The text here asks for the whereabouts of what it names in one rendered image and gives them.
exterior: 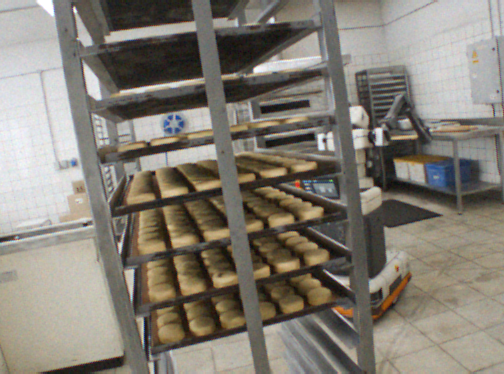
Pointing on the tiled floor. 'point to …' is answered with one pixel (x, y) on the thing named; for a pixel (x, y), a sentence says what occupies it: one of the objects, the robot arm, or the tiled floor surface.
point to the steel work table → (457, 158)
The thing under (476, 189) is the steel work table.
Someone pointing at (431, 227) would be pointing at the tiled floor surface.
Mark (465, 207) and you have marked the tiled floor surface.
